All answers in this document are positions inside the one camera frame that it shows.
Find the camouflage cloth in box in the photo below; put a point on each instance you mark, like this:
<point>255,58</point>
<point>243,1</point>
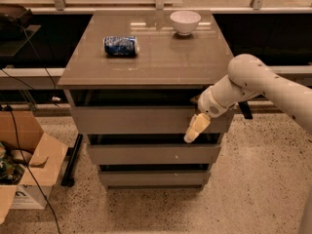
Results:
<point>10,172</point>

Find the black table leg right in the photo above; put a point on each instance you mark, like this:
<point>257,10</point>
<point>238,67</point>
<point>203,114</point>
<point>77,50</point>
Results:
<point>245,109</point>

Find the black device on shelf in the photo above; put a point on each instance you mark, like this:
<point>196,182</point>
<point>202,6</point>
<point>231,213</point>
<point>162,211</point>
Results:
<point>13,20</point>

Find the white bowl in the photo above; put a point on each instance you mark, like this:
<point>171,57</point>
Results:
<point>185,22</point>

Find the grey top drawer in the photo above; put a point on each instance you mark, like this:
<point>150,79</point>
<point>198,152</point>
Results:
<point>131,120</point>

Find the grey bottom drawer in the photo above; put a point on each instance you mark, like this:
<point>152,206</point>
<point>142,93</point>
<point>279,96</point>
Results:
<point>114,179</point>

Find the crushed blue soda can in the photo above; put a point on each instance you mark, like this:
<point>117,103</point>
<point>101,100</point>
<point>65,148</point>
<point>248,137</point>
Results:
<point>121,46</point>

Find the grey drawer cabinet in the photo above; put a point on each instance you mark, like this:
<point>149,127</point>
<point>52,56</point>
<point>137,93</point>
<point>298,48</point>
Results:
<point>169,70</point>

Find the grey middle drawer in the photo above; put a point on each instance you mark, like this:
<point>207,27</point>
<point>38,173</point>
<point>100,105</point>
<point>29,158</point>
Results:
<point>153,154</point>

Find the black table leg left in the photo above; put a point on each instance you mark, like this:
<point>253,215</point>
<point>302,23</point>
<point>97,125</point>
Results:
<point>71,154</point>

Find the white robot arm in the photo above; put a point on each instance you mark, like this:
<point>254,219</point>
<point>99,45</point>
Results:
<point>262,184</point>

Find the grey drawer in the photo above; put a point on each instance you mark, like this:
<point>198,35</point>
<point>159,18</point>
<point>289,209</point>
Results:
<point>153,154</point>
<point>114,179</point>
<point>131,120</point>

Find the cardboard box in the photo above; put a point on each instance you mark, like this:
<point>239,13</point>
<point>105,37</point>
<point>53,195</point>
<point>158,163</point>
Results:
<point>40,154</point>

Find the black table leg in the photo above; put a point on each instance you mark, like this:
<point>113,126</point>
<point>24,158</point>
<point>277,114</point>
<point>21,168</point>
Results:
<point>71,154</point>
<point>245,109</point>

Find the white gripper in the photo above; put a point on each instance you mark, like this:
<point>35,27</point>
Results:
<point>209,105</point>

